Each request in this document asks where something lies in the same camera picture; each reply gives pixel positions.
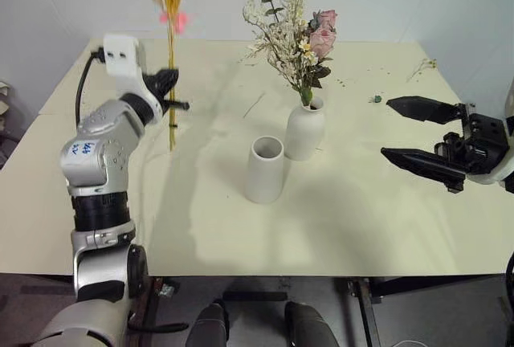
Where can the white bottle-shaped vase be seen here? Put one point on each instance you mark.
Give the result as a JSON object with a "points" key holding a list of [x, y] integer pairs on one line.
{"points": [[305, 134]]}

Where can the white cylinder vase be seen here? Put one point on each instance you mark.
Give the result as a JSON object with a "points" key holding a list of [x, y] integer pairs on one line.
{"points": [[265, 174]]}

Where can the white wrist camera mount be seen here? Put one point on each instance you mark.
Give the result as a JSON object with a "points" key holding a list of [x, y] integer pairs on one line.
{"points": [[120, 55], [493, 180]]}

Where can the dark rounded shape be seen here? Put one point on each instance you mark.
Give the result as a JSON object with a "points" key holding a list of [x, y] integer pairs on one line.
{"points": [[210, 323], [309, 325]]}

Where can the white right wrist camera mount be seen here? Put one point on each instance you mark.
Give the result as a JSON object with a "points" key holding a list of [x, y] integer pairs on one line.
{"points": [[493, 180]]}

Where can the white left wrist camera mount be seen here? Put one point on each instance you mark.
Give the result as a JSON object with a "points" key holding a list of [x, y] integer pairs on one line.
{"points": [[120, 55]]}

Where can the black metal table frame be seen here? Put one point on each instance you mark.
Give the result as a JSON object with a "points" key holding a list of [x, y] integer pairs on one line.
{"points": [[366, 311]]}

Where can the small green flower scrap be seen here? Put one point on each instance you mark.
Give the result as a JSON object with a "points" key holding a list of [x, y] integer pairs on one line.
{"points": [[377, 99]]}

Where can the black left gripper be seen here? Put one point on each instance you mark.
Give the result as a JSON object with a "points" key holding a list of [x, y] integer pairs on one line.
{"points": [[157, 82]]}

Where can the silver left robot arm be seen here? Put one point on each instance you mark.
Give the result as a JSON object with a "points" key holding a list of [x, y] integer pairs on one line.
{"points": [[100, 130]]}

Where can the rose and wildflower bouquet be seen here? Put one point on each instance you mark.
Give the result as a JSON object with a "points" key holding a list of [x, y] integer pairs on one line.
{"points": [[321, 39]]}

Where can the brown cardboard box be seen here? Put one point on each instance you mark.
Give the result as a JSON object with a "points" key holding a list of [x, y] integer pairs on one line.
{"points": [[4, 98]]}

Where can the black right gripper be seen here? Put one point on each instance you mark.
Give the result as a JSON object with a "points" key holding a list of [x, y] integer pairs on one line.
{"points": [[482, 140]]}

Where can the loose dried flower sprig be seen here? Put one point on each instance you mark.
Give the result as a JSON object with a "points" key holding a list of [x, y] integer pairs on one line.
{"points": [[421, 66]]}

